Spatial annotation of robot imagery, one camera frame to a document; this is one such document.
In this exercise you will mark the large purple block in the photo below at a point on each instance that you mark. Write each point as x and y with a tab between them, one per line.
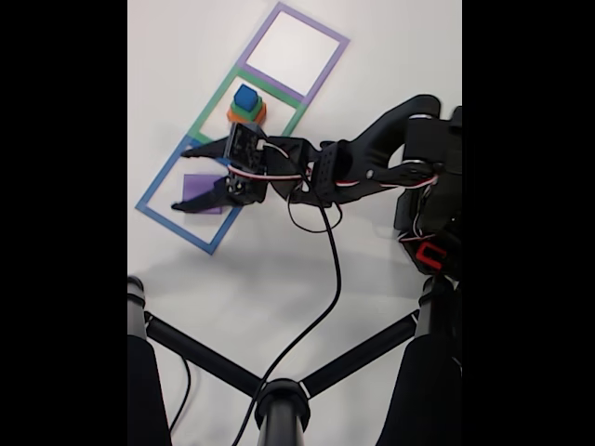
197	186

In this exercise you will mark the green block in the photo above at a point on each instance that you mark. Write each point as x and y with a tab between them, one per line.
241	112

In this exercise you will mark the small blue block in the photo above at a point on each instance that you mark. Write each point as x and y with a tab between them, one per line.
245	97

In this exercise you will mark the green tape square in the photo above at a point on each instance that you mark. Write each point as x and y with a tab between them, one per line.
221	98

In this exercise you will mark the orange block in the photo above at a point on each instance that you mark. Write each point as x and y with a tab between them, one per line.
263	112

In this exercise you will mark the blue tape square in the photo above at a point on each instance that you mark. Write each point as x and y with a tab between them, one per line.
162	179

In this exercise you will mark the purple tape square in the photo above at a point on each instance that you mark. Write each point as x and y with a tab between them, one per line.
311	22

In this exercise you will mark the red table clamp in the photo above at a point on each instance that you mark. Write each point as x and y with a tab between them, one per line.
420	253

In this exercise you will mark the black tripod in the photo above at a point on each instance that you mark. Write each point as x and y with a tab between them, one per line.
281	413

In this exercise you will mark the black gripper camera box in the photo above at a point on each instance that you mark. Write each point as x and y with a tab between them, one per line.
244	146

